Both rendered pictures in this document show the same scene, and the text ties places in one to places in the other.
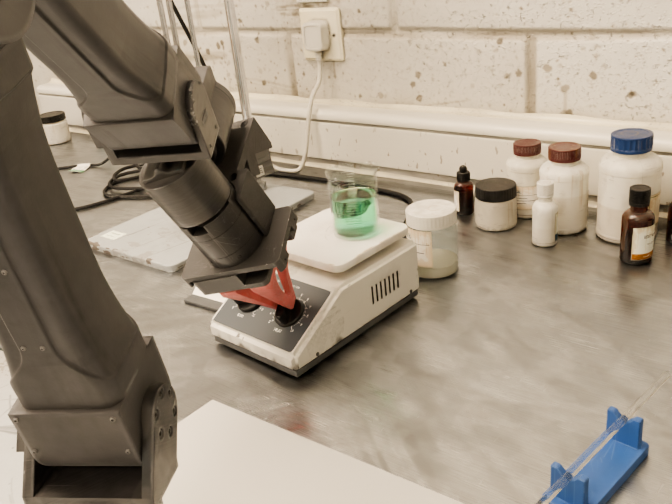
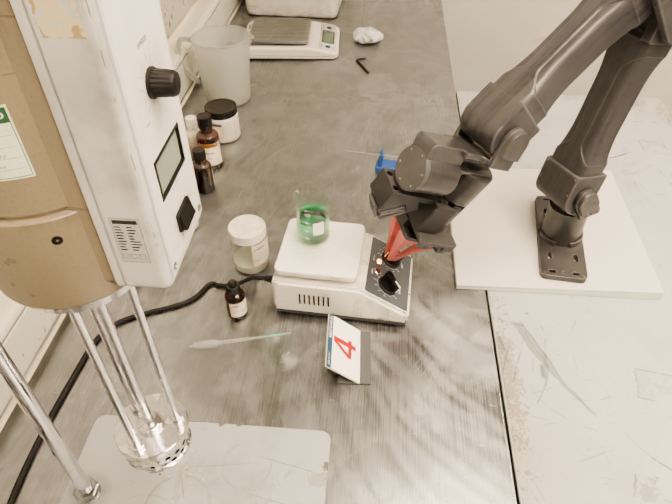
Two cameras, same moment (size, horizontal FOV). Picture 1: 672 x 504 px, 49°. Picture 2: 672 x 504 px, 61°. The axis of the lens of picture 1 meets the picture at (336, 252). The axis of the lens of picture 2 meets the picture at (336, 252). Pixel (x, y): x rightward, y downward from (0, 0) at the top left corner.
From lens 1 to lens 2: 1.22 m
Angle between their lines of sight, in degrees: 97
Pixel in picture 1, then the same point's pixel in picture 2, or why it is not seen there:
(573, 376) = (340, 186)
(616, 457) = (391, 163)
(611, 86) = not seen: hidden behind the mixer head
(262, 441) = (466, 247)
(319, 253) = (353, 239)
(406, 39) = not seen: outside the picture
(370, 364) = not seen: hidden behind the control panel
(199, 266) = (447, 236)
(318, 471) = (466, 222)
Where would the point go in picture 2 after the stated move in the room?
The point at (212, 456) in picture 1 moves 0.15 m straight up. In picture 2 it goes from (489, 257) to (508, 182)
